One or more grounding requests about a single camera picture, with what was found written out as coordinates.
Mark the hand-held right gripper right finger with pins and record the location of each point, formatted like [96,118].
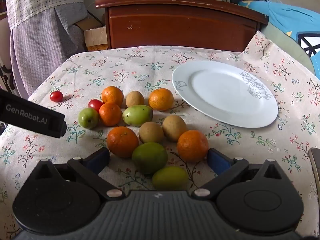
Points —
[218,160]

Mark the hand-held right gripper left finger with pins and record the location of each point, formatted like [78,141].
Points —
[96,160]

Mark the red cherry tomato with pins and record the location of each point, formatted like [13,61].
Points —
[94,104]
[56,96]

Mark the small spotted green jujube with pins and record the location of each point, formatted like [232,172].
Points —
[88,118]

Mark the light green jujube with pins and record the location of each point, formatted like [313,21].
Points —
[170,178]

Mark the dark green jujube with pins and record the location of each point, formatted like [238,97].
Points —
[149,157]

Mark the large oblong green jujube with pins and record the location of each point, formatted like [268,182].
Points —
[137,115]

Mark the white plate with rose print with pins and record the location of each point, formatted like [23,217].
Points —
[225,93]

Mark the black and white patterned object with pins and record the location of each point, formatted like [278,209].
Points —
[5,76]

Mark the lilac gingham cloth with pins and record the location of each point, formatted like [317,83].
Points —
[42,55]

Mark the open cardboard box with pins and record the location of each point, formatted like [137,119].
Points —
[96,37]

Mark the floral tablecloth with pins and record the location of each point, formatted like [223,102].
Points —
[140,65]

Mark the grey-green cushion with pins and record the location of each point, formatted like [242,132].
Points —
[282,45]

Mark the brown wooden nightstand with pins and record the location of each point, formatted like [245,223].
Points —
[180,25]

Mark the blue shark pillow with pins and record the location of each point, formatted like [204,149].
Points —
[292,20]

